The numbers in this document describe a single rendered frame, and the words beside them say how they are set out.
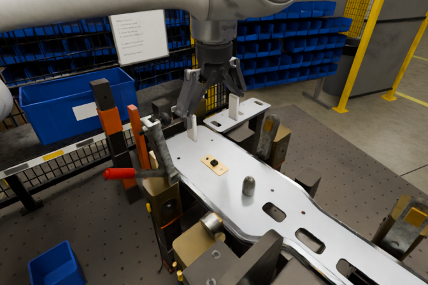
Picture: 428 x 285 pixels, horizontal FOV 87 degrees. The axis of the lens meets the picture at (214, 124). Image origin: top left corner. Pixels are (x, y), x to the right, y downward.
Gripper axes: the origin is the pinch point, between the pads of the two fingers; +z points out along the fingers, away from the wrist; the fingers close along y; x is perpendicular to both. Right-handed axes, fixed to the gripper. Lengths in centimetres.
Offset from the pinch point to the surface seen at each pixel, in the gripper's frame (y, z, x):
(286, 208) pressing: 2.7, 13.5, -21.8
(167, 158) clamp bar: -14.7, 1.3, -1.9
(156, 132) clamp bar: -16.2, -6.2, -1.9
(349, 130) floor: 222, 113, 19
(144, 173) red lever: -19.9, 3.0, -0.9
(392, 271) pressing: 5.6, 13.5, -41.8
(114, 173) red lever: -25.2, -0.7, -1.0
